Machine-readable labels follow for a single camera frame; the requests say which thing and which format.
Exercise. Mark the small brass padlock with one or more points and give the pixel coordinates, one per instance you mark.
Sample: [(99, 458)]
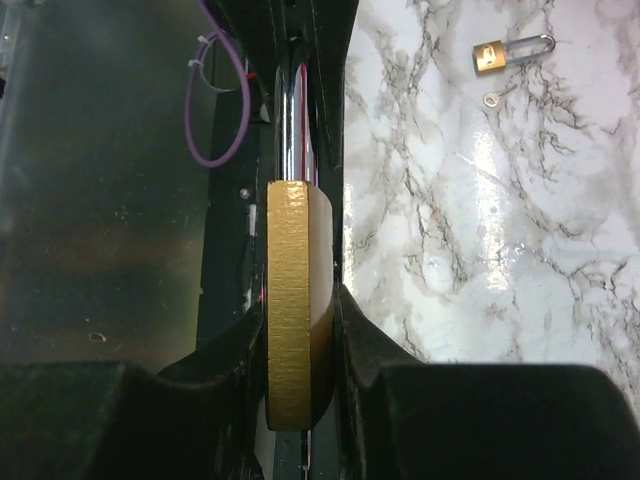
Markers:
[(495, 56)]

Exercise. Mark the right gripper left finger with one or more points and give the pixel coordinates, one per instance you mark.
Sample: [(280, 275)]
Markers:
[(196, 419)]

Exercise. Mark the small silver key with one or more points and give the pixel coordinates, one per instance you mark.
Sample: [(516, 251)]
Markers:
[(493, 99)]

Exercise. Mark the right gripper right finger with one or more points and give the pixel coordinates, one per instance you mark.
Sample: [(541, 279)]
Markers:
[(400, 418)]

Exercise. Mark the large brass padlock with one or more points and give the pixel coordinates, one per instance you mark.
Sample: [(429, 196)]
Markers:
[(300, 272)]

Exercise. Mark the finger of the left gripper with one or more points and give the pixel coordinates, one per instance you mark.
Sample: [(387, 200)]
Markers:
[(331, 27), (259, 28)]

